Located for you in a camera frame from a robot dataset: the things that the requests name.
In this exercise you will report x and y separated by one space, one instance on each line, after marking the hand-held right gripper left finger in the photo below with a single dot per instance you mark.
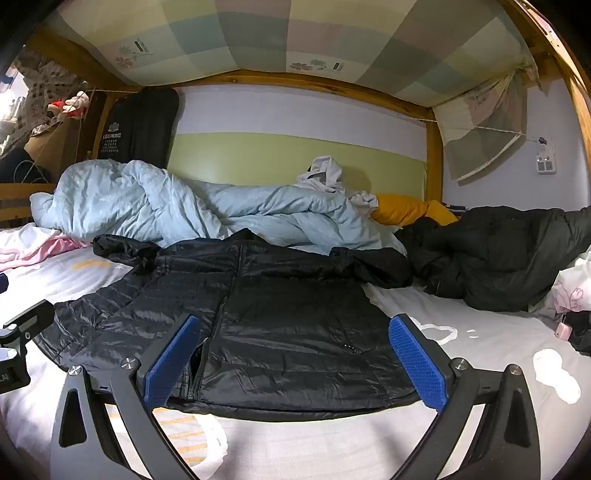
173 360

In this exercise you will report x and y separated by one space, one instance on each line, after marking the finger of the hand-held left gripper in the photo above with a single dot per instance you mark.
32 316

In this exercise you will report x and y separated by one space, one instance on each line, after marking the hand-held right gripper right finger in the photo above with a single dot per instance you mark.
415 364

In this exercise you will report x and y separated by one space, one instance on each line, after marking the black puffer jacket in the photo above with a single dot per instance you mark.
286 332

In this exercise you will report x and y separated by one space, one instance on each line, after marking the pink cloth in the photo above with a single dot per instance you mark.
46 249

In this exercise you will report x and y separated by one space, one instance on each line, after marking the dark green padded coat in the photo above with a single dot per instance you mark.
498 254

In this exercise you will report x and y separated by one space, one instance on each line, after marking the small pink device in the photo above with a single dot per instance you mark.
563 331

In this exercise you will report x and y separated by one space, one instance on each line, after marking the yellow pillow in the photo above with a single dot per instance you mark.
401 210

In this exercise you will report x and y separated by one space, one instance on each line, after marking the light blue duvet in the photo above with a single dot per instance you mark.
161 203

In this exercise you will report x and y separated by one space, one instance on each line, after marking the black cloth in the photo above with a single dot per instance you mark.
582 332

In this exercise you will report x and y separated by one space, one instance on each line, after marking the cardboard box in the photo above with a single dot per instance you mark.
51 143

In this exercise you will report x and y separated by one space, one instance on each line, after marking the white pillow with pink print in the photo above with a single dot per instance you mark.
572 286

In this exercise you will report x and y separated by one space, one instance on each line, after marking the red and white plush toy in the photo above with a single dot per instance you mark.
69 105

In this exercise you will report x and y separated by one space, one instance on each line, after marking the light grey hoodie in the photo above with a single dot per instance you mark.
323 170

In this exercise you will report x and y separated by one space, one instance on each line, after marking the black hanging bag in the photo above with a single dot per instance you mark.
138 129

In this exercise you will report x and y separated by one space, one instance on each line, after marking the patterned cloth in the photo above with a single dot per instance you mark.
37 87

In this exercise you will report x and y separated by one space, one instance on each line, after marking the checked curtain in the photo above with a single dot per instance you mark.
480 138

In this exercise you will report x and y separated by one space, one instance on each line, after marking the pastel checked bunk cloth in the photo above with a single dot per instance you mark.
277 37

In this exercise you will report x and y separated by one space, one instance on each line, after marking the wooden bunk bed frame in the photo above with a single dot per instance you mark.
434 152

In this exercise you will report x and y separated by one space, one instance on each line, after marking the white wall socket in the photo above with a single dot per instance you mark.
545 161

